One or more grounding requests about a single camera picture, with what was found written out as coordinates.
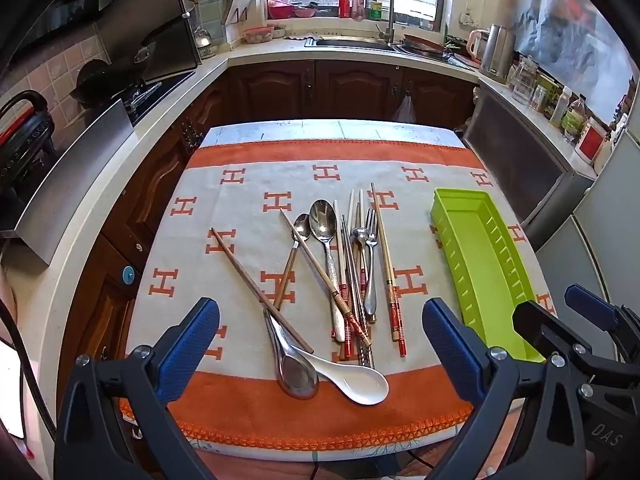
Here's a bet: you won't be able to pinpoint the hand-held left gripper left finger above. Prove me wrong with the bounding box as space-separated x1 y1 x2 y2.
54 297 221 480

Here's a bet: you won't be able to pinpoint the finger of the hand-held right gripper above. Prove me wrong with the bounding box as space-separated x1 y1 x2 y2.
565 284 640 356
512 300 626 386

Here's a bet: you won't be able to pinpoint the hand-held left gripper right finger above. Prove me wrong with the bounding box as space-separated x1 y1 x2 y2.
422 297 588 480

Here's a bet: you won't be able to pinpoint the green plastic utensil tray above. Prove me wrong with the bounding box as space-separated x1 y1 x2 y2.
431 187 547 363

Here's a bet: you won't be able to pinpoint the dark brown wooden chopstick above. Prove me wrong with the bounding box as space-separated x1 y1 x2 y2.
210 226 316 355

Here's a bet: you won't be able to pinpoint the white ceramic soup spoon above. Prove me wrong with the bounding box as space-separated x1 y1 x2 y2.
290 345 390 406

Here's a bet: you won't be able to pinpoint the metal soup spoon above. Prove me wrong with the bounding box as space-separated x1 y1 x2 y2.
262 307 321 401

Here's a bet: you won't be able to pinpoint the metal fork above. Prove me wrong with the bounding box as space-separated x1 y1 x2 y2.
364 207 379 323

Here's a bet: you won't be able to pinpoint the bundle of red-tipped chopsticks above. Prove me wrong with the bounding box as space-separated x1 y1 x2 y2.
279 209 373 348

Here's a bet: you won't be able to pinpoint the small spoon wooden handle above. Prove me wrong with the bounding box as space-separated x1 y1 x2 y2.
272 212 313 311

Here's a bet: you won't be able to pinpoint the large metal spoon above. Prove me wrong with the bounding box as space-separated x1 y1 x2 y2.
309 199 351 343

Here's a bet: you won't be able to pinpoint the grey refrigerator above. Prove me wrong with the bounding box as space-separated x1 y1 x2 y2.
535 125 640 321

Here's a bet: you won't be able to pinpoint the orange white patterned towel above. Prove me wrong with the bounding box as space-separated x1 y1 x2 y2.
119 139 558 453

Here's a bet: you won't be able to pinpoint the stainless steel cabinet appliance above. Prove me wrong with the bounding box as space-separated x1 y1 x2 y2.
462 82 598 251

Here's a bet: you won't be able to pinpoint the red label jar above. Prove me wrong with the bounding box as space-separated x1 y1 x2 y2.
575 120 608 166

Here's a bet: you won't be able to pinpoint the green label bottle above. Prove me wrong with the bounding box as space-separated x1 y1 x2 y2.
562 97 587 143

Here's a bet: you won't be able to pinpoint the white smartphone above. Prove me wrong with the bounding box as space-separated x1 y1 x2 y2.
0 340 26 441

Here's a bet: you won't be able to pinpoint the clear plastic bottle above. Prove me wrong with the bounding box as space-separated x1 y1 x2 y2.
550 86 573 128

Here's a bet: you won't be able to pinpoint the low stainless steel panel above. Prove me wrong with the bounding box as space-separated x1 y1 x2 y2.
15 99 136 266

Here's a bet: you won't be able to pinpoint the white plastic bag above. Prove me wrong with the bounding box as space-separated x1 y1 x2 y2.
392 94 417 123

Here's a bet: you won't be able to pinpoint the clear glass pitcher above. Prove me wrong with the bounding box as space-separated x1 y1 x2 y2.
510 55 538 106

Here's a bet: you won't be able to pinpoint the light blue tablecloth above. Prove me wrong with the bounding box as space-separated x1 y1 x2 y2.
200 119 466 150

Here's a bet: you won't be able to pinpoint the black gas stove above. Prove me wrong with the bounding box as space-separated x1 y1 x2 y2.
122 71 196 126

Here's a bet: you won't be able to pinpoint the black red electric griddle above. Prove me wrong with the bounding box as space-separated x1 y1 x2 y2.
0 90 58 201

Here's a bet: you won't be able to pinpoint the steel electric kettle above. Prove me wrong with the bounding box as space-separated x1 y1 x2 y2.
479 24 517 85

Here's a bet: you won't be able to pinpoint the dark wooden base cabinets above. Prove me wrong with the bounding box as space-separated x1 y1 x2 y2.
55 60 481 411

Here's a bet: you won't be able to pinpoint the black wok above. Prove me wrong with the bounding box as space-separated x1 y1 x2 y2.
70 59 151 106

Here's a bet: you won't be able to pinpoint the pink white jug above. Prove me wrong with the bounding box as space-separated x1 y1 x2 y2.
467 30 490 63

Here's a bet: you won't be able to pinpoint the red pan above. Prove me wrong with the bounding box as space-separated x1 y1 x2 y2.
402 34 446 53

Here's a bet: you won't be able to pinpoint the steel kitchen sink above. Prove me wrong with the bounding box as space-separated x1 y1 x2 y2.
304 35 401 53

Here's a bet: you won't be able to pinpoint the tall stainless splash guard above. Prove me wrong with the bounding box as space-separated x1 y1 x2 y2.
97 0 203 86

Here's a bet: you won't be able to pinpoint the steel kitchen faucet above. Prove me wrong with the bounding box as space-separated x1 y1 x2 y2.
372 0 398 43

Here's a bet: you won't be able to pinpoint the white cutting board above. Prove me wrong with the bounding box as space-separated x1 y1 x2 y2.
221 0 262 43

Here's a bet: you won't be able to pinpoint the black cable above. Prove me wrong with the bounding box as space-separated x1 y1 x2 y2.
0 300 56 441

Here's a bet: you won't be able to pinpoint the plastic wall sheet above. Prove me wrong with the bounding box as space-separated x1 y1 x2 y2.
515 0 636 126

